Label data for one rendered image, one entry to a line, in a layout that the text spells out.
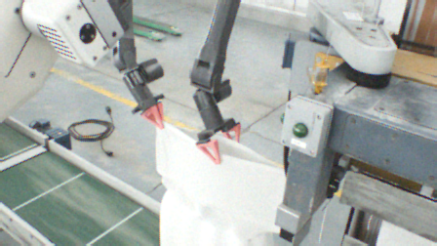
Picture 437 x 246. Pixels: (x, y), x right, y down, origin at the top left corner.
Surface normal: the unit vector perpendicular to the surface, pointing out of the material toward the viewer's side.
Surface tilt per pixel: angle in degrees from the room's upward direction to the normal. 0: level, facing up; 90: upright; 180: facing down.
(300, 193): 90
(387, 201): 90
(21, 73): 90
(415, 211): 90
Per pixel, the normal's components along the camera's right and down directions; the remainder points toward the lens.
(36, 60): 0.81, 0.32
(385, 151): -0.59, 0.34
